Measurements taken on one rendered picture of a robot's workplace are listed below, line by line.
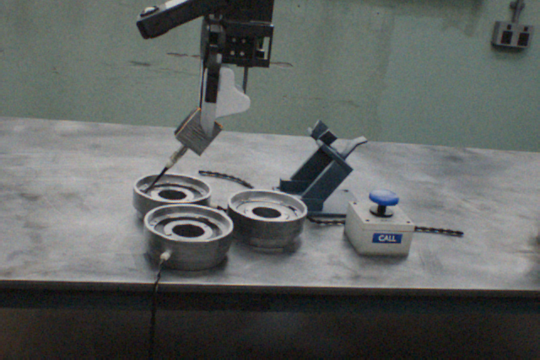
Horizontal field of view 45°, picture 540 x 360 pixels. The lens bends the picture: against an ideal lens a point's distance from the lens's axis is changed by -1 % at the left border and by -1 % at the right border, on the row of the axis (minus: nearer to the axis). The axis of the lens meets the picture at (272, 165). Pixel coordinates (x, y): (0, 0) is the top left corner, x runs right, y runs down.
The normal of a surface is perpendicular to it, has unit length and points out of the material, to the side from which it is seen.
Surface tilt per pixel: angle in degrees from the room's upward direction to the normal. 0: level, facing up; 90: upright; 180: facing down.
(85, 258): 0
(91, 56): 90
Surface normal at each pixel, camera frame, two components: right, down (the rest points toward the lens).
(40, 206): 0.12, -0.94
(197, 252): 0.32, 0.35
